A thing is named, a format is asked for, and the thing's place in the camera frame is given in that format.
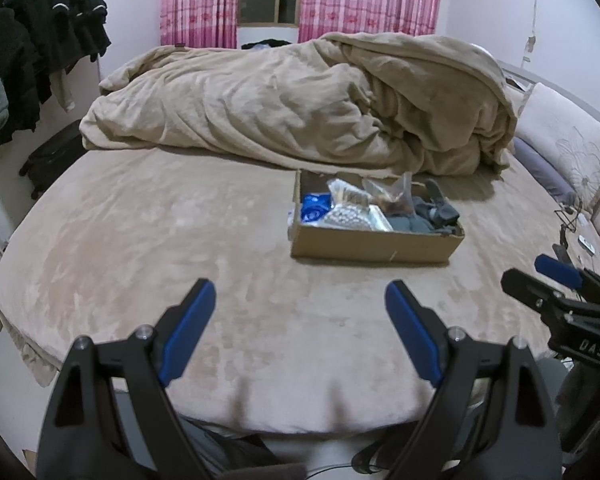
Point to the white paper scrap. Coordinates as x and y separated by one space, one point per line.
291 216

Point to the black stand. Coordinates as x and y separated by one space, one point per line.
562 250

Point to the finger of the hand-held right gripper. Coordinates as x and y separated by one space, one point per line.
532 290
557 270

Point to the brown cardboard box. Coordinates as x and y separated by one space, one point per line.
370 245

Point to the clear bag of brown snacks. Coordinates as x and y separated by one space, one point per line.
387 197

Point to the blue tissue pack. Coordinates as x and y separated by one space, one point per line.
316 207

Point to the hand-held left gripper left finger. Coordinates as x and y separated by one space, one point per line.
190 330

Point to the dark cloth by window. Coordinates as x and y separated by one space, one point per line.
267 44

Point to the black hanging jackets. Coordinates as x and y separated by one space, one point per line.
45 35

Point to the white embroidered pillow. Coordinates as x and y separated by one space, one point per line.
565 130

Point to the small white device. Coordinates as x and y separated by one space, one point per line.
586 243

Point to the clear bag of beige snacks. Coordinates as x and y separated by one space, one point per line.
347 191

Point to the shiny foil snack packet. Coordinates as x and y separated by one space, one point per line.
380 220

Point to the black suitcase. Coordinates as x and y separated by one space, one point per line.
52 160

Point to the beige fleece blanket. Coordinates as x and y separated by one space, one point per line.
280 100

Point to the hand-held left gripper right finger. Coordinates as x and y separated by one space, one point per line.
412 330

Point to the white socks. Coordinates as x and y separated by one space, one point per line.
350 217

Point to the grey bed headboard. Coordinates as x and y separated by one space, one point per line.
570 87

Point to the pink floral curtain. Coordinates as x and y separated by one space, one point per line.
370 0
197 5

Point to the purple grey pillow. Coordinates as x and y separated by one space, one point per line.
542 167

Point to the dark grey knotted gloves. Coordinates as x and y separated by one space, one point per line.
432 210

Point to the beige hanging garment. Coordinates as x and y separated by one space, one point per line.
65 90

